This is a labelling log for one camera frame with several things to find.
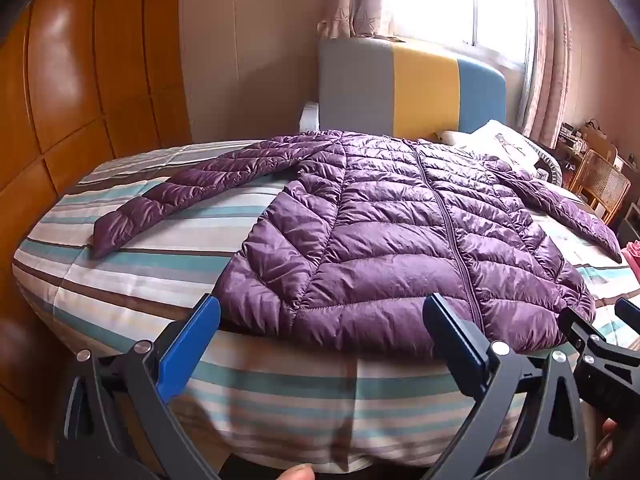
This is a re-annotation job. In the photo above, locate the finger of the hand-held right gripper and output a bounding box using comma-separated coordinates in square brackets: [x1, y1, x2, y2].
[614, 297, 640, 335]
[556, 305, 640, 376]

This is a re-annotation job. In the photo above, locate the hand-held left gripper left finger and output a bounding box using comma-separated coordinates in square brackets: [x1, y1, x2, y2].
[64, 294, 223, 480]

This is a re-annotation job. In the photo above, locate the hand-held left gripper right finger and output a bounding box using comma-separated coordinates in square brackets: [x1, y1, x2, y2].
[422, 292, 583, 480]

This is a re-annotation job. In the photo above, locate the purple quilted down jacket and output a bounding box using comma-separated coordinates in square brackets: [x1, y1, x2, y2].
[91, 130, 623, 358]

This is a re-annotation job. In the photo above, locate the person's right hand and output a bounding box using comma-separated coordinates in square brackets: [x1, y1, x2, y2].
[589, 417, 621, 478]

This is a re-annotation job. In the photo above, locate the person's left hand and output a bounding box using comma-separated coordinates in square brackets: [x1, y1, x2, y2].
[271, 464, 317, 480]

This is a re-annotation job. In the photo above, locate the pink cloth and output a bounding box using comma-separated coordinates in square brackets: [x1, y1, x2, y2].
[622, 240, 640, 282]

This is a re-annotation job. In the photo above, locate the bed with striped sheet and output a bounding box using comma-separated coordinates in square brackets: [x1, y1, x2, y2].
[11, 140, 640, 473]

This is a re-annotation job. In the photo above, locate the rattan chair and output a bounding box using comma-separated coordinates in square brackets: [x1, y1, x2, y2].
[574, 149, 632, 224]

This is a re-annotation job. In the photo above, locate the cluttered desk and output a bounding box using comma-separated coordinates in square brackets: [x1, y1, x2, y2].
[554, 119, 622, 163]

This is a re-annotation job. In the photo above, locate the white printed pillow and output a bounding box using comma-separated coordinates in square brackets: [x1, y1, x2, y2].
[470, 119, 543, 168]

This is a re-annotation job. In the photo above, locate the cream pillow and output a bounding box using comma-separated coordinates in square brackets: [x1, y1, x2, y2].
[434, 130, 473, 148]

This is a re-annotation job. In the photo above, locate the grey yellow blue headboard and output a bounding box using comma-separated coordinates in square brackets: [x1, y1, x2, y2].
[316, 37, 507, 142]

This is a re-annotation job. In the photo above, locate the wooden wardrobe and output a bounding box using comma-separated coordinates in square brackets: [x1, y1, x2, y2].
[0, 0, 194, 461]

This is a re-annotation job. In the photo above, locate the bright window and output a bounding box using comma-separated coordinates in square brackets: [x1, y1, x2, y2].
[384, 0, 540, 67]

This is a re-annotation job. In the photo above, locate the grey padded bed rail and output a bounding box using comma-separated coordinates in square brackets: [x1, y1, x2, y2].
[530, 142, 569, 189]
[299, 101, 321, 134]

